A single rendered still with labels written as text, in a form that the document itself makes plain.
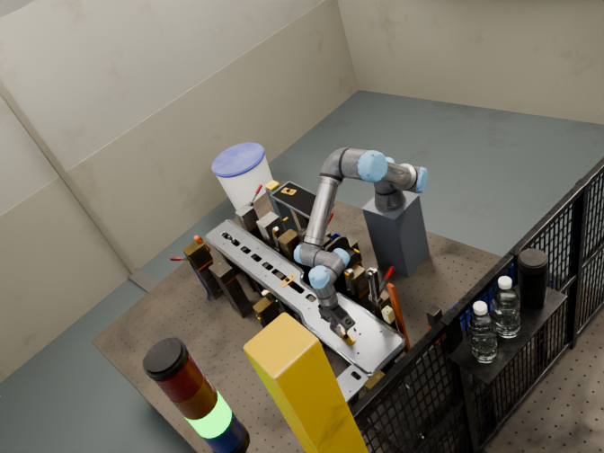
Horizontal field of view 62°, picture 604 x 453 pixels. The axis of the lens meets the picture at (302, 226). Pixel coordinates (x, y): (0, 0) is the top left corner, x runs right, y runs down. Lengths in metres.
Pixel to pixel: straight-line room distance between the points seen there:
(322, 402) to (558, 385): 1.47
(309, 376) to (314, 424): 0.12
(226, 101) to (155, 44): 0.83
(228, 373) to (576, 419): 1.50
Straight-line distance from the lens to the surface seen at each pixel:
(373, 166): 1.91
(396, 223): 2.41
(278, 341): 0.87
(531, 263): 1.43
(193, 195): 4.80
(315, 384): 0.91
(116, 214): 4.48
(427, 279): 2.65
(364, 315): 2.16
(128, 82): 4.34
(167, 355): 0.84
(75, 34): 4.17
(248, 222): 2.86
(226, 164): 4.35
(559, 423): 2.21
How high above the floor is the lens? 2.65
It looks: 38 degrees down
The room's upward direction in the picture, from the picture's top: 21 degrees counter-clockwise
